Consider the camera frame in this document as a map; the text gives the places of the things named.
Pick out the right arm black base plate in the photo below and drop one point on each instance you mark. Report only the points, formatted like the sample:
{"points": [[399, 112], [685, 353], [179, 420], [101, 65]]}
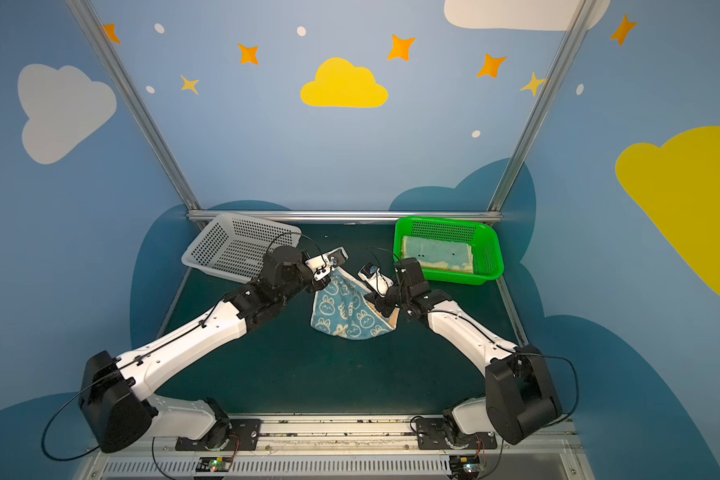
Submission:
{"points": [[438, 433]]}

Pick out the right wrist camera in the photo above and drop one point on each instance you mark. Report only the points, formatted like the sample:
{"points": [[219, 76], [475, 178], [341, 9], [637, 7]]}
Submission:
{"points": [[371, 275]]}

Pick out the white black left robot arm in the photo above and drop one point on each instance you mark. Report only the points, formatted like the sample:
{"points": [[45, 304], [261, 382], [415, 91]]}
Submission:
{"points": [[119, 398]]}

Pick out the pale yellow towel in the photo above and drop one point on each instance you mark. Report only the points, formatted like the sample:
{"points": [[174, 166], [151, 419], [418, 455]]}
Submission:
{"points": [[439, 255]]}

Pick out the right green circuit board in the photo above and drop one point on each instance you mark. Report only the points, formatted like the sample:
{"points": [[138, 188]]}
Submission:
{"points": [[465, 467]]}

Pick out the left aluminium frame post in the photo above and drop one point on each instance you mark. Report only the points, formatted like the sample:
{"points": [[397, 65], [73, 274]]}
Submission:
{"points": [[90, 23]]}

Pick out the aluminium back frame rail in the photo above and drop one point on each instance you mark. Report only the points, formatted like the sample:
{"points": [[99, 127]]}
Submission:
{"points": [[346, 217]]}

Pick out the white perforated plastic basket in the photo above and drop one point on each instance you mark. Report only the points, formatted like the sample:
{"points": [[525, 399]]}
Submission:
{"points": [[231, 246]]}

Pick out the green perforated plastic basket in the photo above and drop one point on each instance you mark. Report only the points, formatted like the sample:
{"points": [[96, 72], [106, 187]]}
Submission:
{"points": [[483, 240]]}

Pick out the teal patterned towel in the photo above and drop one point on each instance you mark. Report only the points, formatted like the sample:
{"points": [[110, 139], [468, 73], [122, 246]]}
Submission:
{"points": [[340, 310]]}

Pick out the aluminium frame post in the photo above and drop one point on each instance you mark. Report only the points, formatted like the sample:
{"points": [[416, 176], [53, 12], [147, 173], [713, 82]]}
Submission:
{"points": [[585, 16], [90, 23]]}

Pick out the left green circuit board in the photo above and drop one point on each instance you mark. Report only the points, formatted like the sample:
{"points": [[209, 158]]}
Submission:
{"points": [[214, 464]]}

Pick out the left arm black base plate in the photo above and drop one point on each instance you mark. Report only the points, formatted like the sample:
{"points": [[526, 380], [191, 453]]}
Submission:
{"points": [[236, 434]]}

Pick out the right aluminium frame post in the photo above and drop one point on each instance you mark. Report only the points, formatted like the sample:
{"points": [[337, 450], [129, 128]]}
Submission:
{"points": [[585, 16]]}

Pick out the green circuit board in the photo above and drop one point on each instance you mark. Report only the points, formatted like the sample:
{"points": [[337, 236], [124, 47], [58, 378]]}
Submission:
{"points": [[465, 467], [214, 464]]}

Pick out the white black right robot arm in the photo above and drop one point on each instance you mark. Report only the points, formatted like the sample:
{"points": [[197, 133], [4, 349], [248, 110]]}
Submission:
{"points": [[519, 398]]}

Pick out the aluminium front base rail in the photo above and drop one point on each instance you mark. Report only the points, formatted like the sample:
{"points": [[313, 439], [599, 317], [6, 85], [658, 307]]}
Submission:
{"points": [[347, 447]]}

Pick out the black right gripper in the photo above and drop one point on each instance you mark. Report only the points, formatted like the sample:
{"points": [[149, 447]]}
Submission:
{"points": [[386, 301]]}

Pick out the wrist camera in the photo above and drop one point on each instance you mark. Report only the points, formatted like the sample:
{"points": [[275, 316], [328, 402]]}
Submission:
{"points": [[324, 264], [371, 275]]}

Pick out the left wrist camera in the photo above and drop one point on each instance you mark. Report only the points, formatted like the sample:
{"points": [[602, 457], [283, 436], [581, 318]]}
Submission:
{"points": [[324, 264]]}

